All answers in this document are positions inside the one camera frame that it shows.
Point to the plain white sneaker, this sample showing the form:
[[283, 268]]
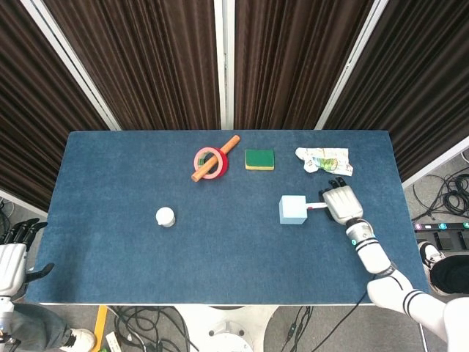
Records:
[[80, 339]]

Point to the white sneaker black trim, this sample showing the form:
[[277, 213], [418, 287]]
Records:
[[430, 256]]

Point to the black foot pedal unit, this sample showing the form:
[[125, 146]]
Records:
[[443, 234]]

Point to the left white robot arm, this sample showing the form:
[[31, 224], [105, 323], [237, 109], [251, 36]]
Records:
[[4, 306]]

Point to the white foam cube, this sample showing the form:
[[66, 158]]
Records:
[[291, 210]]

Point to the orange wooden rod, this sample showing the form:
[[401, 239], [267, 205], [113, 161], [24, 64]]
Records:
[[231, 143]]

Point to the grey jeans leg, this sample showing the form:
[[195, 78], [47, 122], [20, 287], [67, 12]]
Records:
[[33, 328]]

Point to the small white lidded jar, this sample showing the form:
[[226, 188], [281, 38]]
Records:
[[165, 216]]

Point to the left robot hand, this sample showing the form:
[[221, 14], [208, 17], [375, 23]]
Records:
[[11, 264]]

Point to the blue felt table cover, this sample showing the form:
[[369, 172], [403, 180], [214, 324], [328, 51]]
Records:
[[220, 256]]

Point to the yellow floor strip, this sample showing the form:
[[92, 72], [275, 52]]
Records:
[[100, 324]]

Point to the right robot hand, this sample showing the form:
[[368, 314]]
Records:
[[342, 203]]

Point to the white power strip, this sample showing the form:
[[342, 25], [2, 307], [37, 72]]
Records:
[[113, 342]]

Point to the crumpled printed wrapper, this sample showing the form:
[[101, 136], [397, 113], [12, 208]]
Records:
[[322, 161]]

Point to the green and yellow sponge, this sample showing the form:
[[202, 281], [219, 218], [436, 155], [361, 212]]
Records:
[[259, 158]]

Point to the brown curtain partition panel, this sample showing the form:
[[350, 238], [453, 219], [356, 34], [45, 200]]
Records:
[[421, 91], [36, 110], [286, 55], [146, 55]]

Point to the red tape roll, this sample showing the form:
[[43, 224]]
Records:
[[224, 161]]

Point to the white marker pen red cap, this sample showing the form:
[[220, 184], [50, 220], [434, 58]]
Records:
[[315, 205]]

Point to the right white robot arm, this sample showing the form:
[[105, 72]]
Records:
[[373, 253]]

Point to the black trouser leg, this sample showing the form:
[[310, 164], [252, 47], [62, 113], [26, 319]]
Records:
[[452, 275]]

